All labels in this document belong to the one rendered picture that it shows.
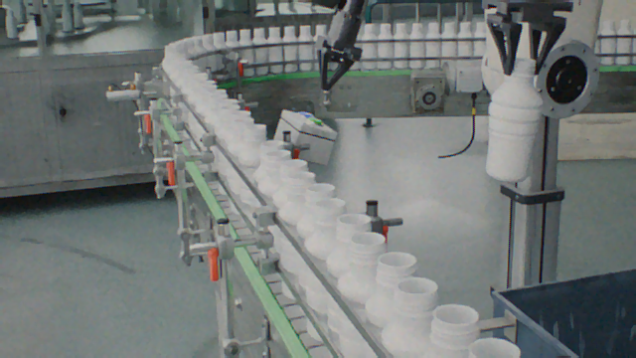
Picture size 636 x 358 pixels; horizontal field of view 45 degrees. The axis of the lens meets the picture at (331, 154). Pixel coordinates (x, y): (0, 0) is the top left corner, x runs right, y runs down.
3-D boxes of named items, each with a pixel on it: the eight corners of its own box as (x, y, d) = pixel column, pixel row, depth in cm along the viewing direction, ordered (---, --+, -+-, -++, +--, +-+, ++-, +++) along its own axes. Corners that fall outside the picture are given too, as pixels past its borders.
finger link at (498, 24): (553, 79, 102) (560, 7, 99) (504, 81, 100) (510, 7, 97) (528, 70, 108) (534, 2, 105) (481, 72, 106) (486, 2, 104)
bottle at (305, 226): (296, 322, 95) (292, 195, 91) (302, 300, 101) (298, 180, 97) (345, 323, 95) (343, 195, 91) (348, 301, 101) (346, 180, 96)
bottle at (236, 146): (271, 210, 136) (268, 118, 132) (247, 220, 132) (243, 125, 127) (247, 204, 140) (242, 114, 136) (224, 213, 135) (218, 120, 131)
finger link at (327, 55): (312, 88, 148) (327, 40, 147) (302, 82, 155) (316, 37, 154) (344, 96, 151) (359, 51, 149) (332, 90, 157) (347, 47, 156)
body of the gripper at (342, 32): (330, 49, 145) (342, 10, 144) (314, 43, 154) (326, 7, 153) (361, 59, 147) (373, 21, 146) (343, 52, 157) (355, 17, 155)
